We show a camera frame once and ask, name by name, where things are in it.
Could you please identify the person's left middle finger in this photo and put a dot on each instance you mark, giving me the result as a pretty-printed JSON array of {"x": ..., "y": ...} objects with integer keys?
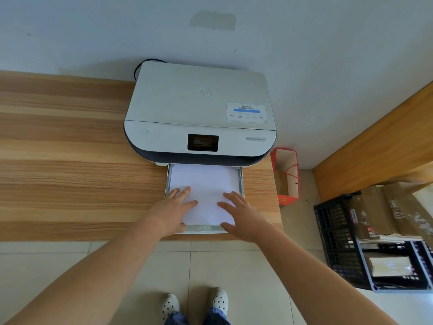
[{"x": 184, "y": 195}]

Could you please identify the white left clog shoe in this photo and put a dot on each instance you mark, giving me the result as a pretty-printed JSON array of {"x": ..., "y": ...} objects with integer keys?
[{"x": 170, "y": 306}]

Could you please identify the white clog shoe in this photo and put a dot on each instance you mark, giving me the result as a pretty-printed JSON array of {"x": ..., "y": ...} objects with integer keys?
[
  {"x": 219, "y": 299},
  {"x": 170, "y": 306}
]

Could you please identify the black plastic crate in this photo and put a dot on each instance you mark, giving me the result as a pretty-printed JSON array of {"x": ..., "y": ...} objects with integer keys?
[{"x": 335, "y": 230}]

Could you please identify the blue jeans right leg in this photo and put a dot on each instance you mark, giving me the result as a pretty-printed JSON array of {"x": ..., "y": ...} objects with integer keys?
[{"x": 216, "y": 317}]

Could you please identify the person's right thumb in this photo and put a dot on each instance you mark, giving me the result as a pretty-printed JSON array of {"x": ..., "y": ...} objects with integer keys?
[{"x": 228, "y": 227}]

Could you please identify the person's right hand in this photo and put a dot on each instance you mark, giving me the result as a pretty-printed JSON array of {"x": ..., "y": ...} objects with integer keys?
[{"x": 247, "y": 221}]

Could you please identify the person's right middle finger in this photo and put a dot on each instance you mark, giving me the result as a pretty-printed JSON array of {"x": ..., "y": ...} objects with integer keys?
[{"x": 230, "y": 199}]

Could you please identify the blue jeans leg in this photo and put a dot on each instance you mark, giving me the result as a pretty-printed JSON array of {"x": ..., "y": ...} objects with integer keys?
[
  {"x": 216, "y": 317},
  {"x": 176, "y": 319}
]

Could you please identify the black crate with grey rim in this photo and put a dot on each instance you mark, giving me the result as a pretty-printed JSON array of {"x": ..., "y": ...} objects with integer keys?
[{"x": 399, "y": 284}]

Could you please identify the person's left hand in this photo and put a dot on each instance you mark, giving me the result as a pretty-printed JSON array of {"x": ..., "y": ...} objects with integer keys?
[{"x": 169, "y": 213}]

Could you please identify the white printer paper tray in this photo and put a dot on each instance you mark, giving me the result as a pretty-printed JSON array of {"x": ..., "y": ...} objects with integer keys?
[{"x": 242, "y": 186}]

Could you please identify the large taped cardboard box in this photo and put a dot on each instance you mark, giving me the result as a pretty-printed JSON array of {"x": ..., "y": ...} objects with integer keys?
[{"x": 412, "y": 213}]

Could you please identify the person's right forearm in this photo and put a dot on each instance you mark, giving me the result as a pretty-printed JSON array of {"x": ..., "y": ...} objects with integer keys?
[{"x": 321, "y": 284}]

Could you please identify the white right clog shoe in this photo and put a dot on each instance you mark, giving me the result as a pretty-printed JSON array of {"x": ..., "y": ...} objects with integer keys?
[{"x": 219, "y": 299}]

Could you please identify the person's left forearm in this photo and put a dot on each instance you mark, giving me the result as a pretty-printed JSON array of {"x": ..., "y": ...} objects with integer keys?
[{"x": 88, "y": 274}]

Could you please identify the blue jeans left leg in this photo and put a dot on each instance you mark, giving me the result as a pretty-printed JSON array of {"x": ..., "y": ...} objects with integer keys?
[{"x": 176, "y": 319}]

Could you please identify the red paper gift bag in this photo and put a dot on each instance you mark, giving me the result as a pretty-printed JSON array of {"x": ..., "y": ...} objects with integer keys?
[{"x": 287, "y": 165}]

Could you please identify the person's left thumb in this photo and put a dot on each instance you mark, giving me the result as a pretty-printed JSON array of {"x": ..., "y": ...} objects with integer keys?
[{"x": 181, "y": 227}]

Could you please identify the small beige cardboard box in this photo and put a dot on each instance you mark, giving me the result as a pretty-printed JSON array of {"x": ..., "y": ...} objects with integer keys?
[{"x": 389, "y": 266}]

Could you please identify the brown cardboard box red label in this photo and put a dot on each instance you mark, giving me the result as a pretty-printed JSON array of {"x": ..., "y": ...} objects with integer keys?
[{"x": 367, "y": 213}]

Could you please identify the white inkjet printer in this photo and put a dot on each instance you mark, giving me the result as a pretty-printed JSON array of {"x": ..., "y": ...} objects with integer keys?
[{"x": 189, "y": 98}]

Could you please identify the stack of white paper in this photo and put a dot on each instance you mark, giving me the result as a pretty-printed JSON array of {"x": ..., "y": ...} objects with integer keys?
[{"x": 206, "y": 186}]

